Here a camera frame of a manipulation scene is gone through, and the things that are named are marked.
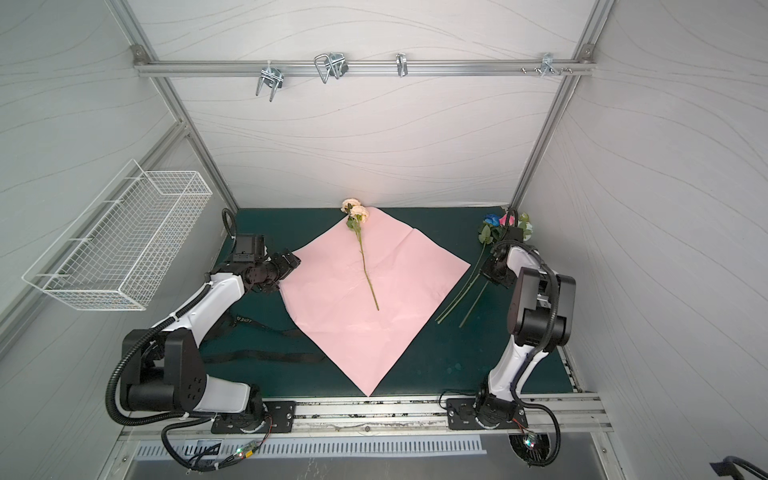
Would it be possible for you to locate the blue fake flower stem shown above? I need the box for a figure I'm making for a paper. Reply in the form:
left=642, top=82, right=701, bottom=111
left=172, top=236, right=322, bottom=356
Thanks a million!
left=478, top=214, right=504, bottom=245

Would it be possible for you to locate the pink fake flower stem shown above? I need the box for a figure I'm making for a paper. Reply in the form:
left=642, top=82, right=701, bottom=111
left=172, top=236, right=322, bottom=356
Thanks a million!
left=436, top=209, right=519, bottom=324

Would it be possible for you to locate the pink purple wrapping paper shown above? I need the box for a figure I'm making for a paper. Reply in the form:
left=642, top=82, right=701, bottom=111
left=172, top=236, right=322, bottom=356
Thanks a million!
left=280, top=208, right=469, bottom=396

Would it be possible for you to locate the mint fake flower stem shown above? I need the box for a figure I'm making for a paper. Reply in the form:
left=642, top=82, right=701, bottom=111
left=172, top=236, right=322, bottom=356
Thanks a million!
left=459, top=209, right=533, bottom=328

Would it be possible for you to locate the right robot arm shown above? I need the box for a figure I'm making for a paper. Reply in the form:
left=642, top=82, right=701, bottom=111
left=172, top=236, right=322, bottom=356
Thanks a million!
left=475, top=240, right=576, bottom=428

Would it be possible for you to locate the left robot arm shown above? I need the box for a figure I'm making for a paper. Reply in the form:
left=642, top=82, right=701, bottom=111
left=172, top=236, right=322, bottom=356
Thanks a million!
left=105, top=251, right=301, bottom=426

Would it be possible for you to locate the green table mat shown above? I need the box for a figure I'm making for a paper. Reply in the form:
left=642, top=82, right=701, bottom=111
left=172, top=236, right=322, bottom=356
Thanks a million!
left=201, top=207, right=512, bottom=398

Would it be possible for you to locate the metal U-bolt clamp left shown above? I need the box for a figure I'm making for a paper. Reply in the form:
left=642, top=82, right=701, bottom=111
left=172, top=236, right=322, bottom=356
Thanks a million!
left=255, top=64, right=284, bottom=102

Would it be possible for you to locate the metal u-bolt clamp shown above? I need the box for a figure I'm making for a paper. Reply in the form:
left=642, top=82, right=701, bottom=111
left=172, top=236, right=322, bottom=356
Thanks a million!
left=314, top=52, right=349, bottom=84
left=255, top=64, right=284, bottom=102

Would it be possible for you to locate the white vent grille strip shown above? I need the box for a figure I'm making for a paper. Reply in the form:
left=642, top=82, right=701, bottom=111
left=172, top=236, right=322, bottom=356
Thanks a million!
left=134, top=435, right=487, bottom=461

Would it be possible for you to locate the metal bolt clamp right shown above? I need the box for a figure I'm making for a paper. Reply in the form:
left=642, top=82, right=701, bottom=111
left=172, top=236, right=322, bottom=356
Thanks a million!
left=520, top=53, right=574, bottom=77

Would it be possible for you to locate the metal U-bolt clamp middle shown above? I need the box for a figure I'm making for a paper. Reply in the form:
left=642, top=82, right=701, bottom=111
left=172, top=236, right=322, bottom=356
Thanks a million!
left=314, top=52, right=349, bottom=84

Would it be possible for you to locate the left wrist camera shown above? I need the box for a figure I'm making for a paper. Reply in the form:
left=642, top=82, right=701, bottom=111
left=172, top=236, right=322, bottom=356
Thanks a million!
left=232, top=235, right=267, bottom=263

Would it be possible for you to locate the black ribbon strap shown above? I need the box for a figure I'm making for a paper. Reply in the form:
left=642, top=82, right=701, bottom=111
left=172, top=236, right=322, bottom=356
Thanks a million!
left=200, top=311, right=328, bottom=365

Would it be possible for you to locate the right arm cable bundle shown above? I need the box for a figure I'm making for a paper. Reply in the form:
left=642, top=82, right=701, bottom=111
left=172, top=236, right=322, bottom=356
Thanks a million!
left=508, top=398, right=563, bottom=468

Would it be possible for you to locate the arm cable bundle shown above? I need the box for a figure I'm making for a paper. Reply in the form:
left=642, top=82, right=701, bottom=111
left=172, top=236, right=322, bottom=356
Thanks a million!
left=508, top=398, right=563, bottom=468
left=160, top=413, right=274, bottom=474

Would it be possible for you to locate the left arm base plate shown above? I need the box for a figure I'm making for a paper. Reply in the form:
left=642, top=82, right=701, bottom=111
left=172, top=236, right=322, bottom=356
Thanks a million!
left=211, top=401, right=296, bottom=435

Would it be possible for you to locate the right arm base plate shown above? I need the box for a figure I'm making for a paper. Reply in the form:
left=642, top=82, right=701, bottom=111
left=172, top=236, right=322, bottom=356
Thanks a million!
left=446, top=396, right=528, bottom=431

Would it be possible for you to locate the white wire basket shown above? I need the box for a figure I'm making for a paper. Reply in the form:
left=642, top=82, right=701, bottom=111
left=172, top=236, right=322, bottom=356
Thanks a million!
left=21, top=160, right=212, bottom=311

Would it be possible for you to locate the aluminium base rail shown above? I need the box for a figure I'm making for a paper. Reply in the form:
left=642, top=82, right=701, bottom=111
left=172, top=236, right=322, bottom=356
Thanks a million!
left=118, top=393, right=614, bottom=440

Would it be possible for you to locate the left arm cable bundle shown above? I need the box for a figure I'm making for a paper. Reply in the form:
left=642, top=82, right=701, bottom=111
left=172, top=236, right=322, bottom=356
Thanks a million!
left=160, top=413, right=274, bottom=474

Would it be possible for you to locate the metal bracket clamp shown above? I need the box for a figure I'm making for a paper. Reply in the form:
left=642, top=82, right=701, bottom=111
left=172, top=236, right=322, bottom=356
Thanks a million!
left=395, top=53, right=408, bottom=78

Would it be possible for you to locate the aluminium crossbar rail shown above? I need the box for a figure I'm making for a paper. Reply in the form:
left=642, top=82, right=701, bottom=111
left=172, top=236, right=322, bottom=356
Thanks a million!
left=134, top=57, right=596, bottom=78

